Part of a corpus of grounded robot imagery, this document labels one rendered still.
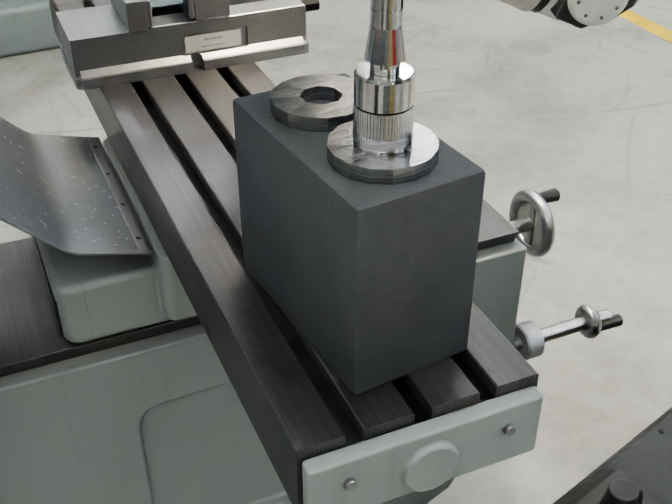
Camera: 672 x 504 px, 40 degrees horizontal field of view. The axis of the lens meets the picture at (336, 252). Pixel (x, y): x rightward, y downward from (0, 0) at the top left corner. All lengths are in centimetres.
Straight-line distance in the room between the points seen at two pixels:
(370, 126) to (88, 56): 70
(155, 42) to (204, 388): 49
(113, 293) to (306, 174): 47
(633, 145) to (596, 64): 70
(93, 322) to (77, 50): 39
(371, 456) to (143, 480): 64
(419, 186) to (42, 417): 68
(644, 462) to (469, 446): 55
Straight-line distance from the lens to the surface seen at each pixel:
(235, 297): 90
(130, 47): 135
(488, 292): 140
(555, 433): 219
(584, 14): 120
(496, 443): 84
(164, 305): 116
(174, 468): 137
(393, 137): 72
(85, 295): 114
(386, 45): 69
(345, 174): 72
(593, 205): 301
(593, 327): 157
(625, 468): 133
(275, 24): 140
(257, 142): 81
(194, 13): 136
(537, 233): 158
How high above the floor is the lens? 153
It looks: 35 degrees down
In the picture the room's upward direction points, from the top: straight up
